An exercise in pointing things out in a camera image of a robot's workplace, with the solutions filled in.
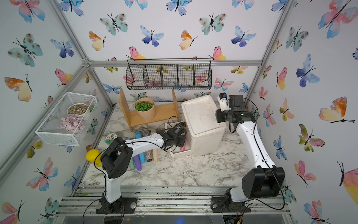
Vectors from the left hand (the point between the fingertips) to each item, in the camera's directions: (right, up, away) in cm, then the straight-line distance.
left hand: (184, 139), depth 93 cm
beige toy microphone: (-19, -8, -2) cm, 21 cm away
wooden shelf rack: (-16, +17, +12) cm, 26 cm away
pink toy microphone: (-1, -6, -1) cm, 6 cm away
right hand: (+20, +18, -13) cm, 30 cm away
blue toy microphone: (-32, +2, +5) cm, 33 cm away
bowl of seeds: (-53, +19, -22) cm, 60 cm away
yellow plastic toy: (-52, -8, -12) cm, 54 cm away
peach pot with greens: (-26, +21, 0) cm, 33 cm away
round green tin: (-48, +1, -2) cm, 48 cm away
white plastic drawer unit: (+11, +6, -19) cm, 23 cm away
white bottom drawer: (+1, -6, +1) cm, 6 cm away
